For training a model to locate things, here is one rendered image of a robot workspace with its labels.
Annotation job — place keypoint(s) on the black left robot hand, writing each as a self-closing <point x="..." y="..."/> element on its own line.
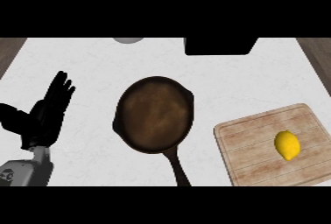
<point x="45" y="116"/>

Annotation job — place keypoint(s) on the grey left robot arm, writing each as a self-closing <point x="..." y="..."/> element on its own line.
<point x="27" y="172"/>

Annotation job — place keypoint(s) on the brown cast iron pan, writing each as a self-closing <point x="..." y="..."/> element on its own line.
<point x="154" y="115"/>

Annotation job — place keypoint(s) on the pale wooden cutting board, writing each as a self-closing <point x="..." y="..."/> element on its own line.
<point x="275" y="145"/>

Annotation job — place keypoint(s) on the yellow lemon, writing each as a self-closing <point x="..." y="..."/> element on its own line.
<point x="287" y="145"/>

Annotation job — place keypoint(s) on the grey round object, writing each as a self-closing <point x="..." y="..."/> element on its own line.
<point x="127" y="40"/>

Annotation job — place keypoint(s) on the black appliance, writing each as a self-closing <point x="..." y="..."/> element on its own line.
<point x="219" y="46"/>

